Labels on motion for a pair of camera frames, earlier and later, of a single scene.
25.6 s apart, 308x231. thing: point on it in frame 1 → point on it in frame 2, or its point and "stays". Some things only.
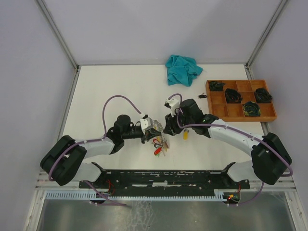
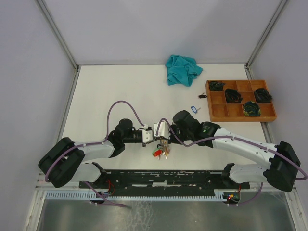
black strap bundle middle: (232, 96) stays
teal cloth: (182, 70) stays
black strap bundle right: (262, 96) stays
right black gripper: (170, 126) → (171, 140)
